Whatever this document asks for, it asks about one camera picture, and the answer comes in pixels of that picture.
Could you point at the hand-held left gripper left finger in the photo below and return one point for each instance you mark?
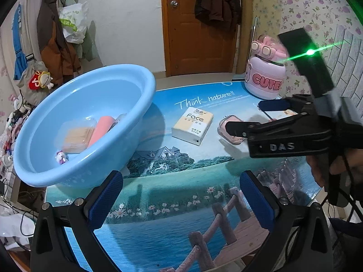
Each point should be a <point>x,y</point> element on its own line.
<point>106,201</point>

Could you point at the pile of small bottles and packets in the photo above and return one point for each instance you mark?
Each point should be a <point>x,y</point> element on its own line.
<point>11,136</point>

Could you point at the red yellow plush toy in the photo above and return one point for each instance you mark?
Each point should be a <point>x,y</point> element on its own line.
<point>42,80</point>

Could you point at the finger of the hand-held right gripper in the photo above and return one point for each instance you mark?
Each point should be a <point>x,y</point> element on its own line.
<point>272,104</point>
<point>241,128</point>

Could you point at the small white kitty toy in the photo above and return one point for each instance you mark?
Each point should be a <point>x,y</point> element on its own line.
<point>61,157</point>

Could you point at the brown orange jacket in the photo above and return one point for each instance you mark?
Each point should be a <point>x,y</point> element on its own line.
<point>54,48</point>

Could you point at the brown wooden door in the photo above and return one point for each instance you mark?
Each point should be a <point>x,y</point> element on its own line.
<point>184,48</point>

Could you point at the grey cloth bag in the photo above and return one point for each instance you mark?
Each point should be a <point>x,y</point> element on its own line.
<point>28,92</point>

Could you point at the white green plastic bag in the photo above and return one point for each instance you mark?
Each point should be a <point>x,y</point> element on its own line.
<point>73,31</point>

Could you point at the clear plastic toothpick box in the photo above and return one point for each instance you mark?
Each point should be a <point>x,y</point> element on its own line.
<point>76,136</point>

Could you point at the dark brown jacket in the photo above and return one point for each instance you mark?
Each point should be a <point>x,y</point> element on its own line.
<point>215,8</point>

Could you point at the pink white water bottle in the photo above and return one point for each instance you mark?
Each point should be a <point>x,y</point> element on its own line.
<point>263,82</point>

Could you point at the pink cylinder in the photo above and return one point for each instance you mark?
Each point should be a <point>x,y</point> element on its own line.
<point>99,130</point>

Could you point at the yellow white tissue pack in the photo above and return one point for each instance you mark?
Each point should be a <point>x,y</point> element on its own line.
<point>192,121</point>

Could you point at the blue bag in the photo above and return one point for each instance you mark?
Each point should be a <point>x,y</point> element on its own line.
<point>18,56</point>

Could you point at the thin metal rod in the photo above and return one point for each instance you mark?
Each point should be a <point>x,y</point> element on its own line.
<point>255,28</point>

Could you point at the blue plastic basin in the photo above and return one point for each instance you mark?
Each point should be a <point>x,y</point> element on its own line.
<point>119,90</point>

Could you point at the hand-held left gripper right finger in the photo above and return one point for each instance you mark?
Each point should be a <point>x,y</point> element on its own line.
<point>256,201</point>

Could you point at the metal door knob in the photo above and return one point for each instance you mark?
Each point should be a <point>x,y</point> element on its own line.
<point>174,3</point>

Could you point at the person's right hand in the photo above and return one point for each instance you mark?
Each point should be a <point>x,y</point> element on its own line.
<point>350,161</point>

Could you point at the small pink case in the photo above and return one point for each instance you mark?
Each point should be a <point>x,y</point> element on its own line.
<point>232,118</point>

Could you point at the white crumpled bag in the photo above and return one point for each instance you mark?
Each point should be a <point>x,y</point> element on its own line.
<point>14,226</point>

